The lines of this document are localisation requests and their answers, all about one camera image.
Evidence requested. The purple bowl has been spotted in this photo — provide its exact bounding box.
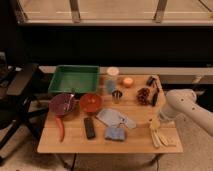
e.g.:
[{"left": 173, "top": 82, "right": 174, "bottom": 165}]
[{"left": 49, "top": 93, "right": 76, "bottom": 116}]

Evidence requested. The red bowl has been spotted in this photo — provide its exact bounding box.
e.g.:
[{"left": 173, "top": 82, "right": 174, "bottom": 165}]
[{"left": 79, "top": 93, "right": 102, "bottom": 114}]

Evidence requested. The metal spoon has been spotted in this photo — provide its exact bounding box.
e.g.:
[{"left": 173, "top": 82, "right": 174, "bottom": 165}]
[{"left": 65, "top": 88, "right": 75, "bottom": 112}]

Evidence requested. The wooden folding table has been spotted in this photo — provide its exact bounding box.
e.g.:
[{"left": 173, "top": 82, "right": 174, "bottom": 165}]
[{"left": 37, "top": 75, "right": 183, "bottom": 154}]

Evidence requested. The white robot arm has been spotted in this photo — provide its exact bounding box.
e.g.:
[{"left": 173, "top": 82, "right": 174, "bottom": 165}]
[{"left": 149, "top": 89, "right": 213, "bottom": 148}]

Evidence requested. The blue sponge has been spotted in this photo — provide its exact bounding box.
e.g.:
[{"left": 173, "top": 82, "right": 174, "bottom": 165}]
[{"left": 105, "top": 127, "right": 125, "bottom": 141}]

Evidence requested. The small orange fruit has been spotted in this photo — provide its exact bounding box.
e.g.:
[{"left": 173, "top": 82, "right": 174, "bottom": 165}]
[{"left": 122, "top": 77, "right": 134, "bottom": 88}]

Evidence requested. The black office chair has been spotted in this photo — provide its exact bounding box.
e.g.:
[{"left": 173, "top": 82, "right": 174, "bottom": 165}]
[{"left": 0, "top": 51, "right": 51, "bottom": 166}]

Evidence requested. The green plastic tray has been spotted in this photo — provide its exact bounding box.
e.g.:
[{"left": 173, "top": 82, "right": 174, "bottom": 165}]
[{"left": 48, "top": 65, "right": 100, "bottom": 94}]

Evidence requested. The clear jar white lid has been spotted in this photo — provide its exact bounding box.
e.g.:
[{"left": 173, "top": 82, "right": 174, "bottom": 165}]
[{"left": 105, "top": 67, "right": 119, "bottom": 94}]

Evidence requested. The black remote control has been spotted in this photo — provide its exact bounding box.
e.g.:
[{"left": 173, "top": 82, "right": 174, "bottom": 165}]
[{"left": 84, "top": 117, "right": 96, "bottom": 139}]

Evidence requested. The yellow banana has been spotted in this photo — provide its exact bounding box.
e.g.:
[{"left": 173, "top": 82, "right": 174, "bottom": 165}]
[{"left": 152, "top": 130, "right": 169, "bottom": 146}]

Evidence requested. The small dark toy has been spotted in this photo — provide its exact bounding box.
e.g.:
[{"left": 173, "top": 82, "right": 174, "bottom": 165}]
[{"left": 146, "top": 76, "right": 156, "bottom": 86}]

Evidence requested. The small metal cup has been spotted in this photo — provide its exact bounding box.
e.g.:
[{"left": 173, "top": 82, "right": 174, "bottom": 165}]
[{"left": 112, "top": 90, "right": 122, "bottom": 103}]

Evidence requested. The red chili pepper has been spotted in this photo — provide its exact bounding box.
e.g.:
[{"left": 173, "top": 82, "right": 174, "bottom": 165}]
[{"left": 55, "top": 117, "right": 65, "bottom": 142}]

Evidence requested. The black marker pen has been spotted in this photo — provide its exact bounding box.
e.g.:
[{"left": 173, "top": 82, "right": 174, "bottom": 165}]
[{"left": 152, "top": 88, "right": 159, "bottom": 106}]

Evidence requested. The brown pine cone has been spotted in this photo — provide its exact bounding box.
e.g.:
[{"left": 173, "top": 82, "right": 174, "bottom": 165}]
[{"left": 137, "top": 88, "right": 150, "bottom": 105}]

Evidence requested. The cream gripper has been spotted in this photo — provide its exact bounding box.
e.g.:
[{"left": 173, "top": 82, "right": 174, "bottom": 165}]
[{"left": 149, "top": 118, "right": 176, "bottom": 148}]

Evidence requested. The light blue cloth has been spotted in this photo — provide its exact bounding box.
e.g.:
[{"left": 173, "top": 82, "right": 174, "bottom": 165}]
[{"left": 96, "top": 108, "right": 136, "bottom": 129}]

